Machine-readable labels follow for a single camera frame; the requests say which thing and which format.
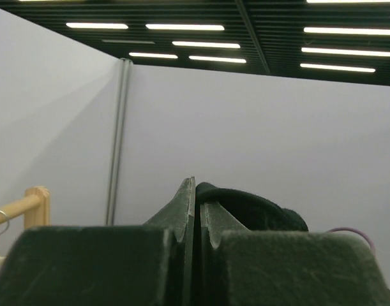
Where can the black printed t shirt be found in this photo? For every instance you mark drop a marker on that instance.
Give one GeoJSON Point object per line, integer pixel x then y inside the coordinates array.
{"type": "Point", "coordinates": [254, 212]}

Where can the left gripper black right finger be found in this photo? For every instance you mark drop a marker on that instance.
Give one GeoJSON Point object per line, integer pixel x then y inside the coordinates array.
{"type": "Point", "coordinates": [244, 267]}

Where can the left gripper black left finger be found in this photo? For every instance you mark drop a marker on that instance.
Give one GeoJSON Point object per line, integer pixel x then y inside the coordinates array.
{"type": "Point", "coordinates": [148, 264]}

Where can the wooden clothes rack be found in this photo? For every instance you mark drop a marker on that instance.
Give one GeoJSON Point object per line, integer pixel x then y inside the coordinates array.
{"type": "Point", "coordinates": [34, 207]}

